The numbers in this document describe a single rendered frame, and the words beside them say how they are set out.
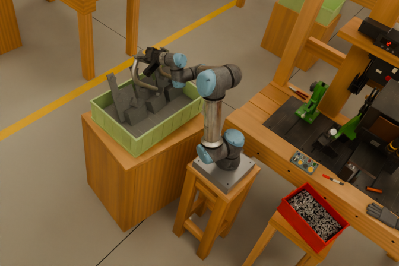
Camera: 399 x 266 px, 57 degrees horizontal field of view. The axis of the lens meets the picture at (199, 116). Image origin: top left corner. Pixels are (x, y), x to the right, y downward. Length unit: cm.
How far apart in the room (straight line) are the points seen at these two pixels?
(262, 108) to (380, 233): 103
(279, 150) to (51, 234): 168
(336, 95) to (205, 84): 122
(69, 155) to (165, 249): 112
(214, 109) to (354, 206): 102
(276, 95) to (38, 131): 204
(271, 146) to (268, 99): 46
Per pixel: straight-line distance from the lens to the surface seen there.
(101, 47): 432
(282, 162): 234
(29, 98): 377
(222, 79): 169
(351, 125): 226
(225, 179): 209
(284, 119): 254
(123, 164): 221
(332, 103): 270
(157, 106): 241
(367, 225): 236
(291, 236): 219
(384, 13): 236
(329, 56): 266
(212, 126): 182
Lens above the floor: 259
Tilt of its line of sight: 45 degrees down
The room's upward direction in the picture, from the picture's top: 13 degrees clockwise
